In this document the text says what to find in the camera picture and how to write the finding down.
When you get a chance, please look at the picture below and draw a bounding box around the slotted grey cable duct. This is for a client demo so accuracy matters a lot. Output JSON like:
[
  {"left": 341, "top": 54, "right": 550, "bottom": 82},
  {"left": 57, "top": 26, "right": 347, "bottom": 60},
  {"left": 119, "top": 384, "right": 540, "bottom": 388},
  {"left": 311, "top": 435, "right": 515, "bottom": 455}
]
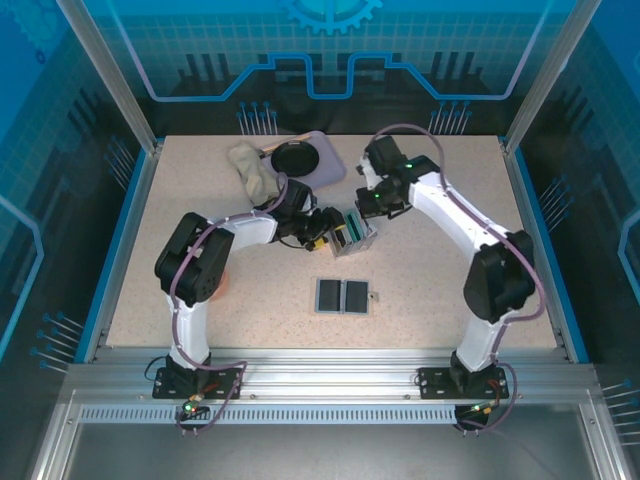
[{"left": 78, "top": 405, "right": 460, "bottom": 423}]

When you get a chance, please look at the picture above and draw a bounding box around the beige crumpled cloth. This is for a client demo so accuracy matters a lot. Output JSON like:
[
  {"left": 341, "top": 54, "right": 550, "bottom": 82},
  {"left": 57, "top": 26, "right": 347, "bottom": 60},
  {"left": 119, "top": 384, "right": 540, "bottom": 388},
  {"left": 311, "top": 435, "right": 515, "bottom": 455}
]
[{"left": 227, "top": 141, "right": 289, "bottom": 206}]

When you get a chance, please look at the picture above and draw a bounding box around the wooden stick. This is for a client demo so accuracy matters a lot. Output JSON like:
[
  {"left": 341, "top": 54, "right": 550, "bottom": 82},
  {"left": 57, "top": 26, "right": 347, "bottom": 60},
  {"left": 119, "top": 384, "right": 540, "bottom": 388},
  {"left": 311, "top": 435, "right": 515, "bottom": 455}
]
[{"left": 257, "top": 131, "right": 314, "bottom": 157}]

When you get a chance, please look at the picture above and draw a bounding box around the grey metal panel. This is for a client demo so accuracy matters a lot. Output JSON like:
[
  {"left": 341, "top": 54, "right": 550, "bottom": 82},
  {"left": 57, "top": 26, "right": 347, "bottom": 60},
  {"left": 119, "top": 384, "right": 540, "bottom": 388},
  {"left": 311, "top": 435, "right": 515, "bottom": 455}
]
[{"left": 62, "top": 422, "right": 604, "bottom": 480}]

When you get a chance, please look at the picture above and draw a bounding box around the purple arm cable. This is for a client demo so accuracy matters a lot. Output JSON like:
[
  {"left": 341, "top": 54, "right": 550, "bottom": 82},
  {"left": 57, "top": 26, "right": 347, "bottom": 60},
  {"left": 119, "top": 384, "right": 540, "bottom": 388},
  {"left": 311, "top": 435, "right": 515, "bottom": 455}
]
[
  {"left": 373, "top": 123, "right": 546, "bottom": 437},
  {"left": 167, "top": 172, "right": 291, "bottom": 437}
]

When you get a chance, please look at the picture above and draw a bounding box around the lavender plastic tray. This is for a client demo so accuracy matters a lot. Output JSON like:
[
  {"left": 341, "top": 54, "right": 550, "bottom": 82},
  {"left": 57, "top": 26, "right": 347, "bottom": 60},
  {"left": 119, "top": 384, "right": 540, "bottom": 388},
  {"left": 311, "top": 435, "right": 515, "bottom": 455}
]
[{"left": 259, "top": 130, "right": 348, "bottom": 194}]

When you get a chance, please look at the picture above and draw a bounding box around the grey box with green contents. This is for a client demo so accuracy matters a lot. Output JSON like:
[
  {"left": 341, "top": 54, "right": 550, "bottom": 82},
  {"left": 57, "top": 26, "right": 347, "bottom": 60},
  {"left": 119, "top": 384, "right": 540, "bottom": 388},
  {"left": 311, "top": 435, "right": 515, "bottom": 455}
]
[{"left": 329, "top": 208, "right": 378, "bottom": 260}]

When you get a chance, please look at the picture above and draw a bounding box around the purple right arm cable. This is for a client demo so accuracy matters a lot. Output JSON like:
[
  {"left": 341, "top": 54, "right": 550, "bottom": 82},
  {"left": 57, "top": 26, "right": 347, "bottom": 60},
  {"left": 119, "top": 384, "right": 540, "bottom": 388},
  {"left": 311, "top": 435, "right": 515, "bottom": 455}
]
[{"left": 373, "top": 123, "right": 546, "bottom": 437}]

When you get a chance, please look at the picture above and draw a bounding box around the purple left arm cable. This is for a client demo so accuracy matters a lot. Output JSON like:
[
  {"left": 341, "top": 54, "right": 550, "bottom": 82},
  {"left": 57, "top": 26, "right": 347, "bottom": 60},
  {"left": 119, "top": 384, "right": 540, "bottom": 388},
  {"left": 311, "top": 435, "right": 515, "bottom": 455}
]
[{"left": 167, "top": 172, "right": 291, "bottom": 437}]

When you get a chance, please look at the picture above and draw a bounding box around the teal card stack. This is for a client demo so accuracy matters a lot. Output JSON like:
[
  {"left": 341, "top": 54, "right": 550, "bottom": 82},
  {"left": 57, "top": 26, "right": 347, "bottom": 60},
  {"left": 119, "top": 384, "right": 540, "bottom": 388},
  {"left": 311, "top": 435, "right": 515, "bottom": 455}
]
[{"left": 343, "top": 211, "right": 367, "bottom": 245}]

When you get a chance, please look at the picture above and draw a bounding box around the aluminium frame rail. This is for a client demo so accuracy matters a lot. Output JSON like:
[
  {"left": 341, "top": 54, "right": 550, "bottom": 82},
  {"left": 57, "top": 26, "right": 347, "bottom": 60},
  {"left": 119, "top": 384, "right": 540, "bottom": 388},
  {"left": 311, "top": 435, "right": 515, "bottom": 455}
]
[{"left": 64, "top": 346, "right": 601, "bottom": 407}]

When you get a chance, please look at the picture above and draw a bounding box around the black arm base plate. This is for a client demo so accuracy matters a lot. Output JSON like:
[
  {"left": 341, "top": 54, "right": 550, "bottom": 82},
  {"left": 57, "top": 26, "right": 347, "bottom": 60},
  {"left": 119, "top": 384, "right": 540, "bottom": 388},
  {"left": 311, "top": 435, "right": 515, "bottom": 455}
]
[
  {"left": 417, "top": 366, "right": 512, "bottom": 401},
  {"left": 152, "top": 366, "right": 245, "bottom": 401}
]

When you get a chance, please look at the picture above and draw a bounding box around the black round plate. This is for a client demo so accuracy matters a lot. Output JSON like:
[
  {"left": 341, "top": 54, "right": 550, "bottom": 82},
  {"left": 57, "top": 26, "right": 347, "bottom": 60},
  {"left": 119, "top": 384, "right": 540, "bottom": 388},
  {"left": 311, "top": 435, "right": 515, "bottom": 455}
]
[{"left": 270, "top": 140, "right": 321, "bottom": 178}]

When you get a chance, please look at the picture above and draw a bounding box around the aluminium side rail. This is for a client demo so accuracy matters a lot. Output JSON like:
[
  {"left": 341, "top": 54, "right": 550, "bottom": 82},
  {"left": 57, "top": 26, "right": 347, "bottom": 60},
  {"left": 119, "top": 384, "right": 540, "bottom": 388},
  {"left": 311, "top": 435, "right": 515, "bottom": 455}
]
[
  {"left": 501, "top": 142, "right": 576, "bottom": 365},
  {"left": 82, "top": 142, "right": 165, "bottom": 365}
]

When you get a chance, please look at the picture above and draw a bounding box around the orange bowl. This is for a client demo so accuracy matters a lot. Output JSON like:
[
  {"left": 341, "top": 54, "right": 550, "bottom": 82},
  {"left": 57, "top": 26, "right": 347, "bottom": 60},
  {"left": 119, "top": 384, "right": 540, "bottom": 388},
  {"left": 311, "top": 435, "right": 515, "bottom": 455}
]
[{"left": 212, "top": 271, "right": 232, "bottom": 302}]

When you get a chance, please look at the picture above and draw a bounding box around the aluminium frame post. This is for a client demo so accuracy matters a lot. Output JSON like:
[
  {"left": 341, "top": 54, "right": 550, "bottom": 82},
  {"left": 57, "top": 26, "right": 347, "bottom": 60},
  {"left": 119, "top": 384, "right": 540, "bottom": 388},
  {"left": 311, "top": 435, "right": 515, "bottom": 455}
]
[
  {"left": 501, "top": 0, "right": 605, "bottom": 154},
  {"left": 53, "top": 0, "right": 165, "bottom": 154}
]

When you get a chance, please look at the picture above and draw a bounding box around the beige card holder wallet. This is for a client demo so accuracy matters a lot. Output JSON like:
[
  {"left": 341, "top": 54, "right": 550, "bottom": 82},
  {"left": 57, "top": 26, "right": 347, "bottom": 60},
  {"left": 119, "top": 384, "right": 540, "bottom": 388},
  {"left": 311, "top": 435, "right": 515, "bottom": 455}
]
[{"left": 314, "top": 277, "right": 380, "bottom": 316}]

